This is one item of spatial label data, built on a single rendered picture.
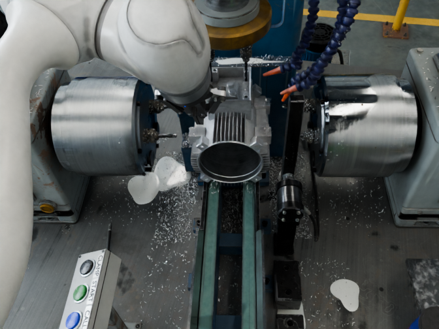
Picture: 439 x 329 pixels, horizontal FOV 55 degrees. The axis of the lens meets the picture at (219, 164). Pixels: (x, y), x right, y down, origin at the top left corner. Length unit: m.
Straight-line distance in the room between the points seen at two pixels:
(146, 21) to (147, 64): 0.05
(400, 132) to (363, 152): 0.09
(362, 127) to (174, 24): 0.58
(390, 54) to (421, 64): 2.03
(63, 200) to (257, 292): 0.56
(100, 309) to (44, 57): 0.46
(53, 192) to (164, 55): 0.73
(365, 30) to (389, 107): 2.36
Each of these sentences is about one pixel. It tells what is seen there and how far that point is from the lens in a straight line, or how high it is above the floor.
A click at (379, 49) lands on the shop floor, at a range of 3.16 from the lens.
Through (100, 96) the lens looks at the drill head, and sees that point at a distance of 1.01.
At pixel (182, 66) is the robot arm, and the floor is 1.48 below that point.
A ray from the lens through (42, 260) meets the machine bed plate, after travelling 1.23.
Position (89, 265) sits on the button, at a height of 1.08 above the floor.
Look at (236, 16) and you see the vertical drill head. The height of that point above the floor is 1.35.
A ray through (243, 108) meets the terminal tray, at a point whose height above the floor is 1.12.
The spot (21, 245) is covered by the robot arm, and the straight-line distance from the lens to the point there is 0.42.
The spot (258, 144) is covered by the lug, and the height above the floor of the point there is 1.08.
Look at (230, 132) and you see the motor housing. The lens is 0.97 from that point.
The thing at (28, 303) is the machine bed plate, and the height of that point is 0.80.
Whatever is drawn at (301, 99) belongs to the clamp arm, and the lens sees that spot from 0.82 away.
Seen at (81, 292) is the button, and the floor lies 1.08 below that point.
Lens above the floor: 1.80
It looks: 51 degrees down
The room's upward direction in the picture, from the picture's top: 5 degrees counter-clockwise
